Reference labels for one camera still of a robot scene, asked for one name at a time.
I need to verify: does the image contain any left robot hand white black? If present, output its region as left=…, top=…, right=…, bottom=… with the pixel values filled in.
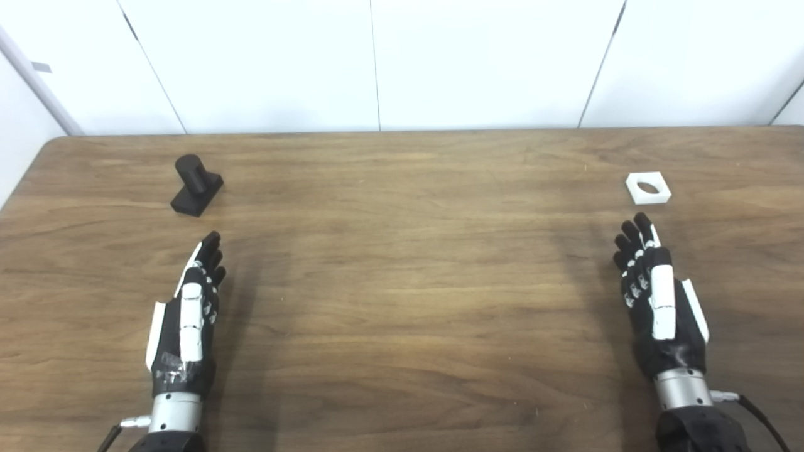
left=146, top=231, right=227, bottom=397

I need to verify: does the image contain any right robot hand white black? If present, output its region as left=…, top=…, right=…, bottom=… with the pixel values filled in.
left=612, top=212, right=710, bottom=380

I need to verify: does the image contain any black peg with square base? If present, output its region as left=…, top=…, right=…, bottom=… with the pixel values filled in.
left=170, top=154, right=224, bottom=217

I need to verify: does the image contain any white square piece with hole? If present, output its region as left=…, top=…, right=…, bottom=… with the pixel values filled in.
left=626, top=171, right=671, bottom=205

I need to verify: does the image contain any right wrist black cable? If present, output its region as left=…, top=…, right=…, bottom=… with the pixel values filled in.
left=710, top=390, right=791, bottom=452

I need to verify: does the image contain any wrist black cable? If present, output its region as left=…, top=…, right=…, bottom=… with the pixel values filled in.
left=97, top=416, right=151, bottom=452
left=710, top=390, right=791, bottom=452

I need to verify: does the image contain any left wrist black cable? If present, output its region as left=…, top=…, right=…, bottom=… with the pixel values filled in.
left=97, top=416, right=151, bottom=452

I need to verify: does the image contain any grey wall corner strip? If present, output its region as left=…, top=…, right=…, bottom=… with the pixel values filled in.
left=0, top=25, right=84, bottom=136

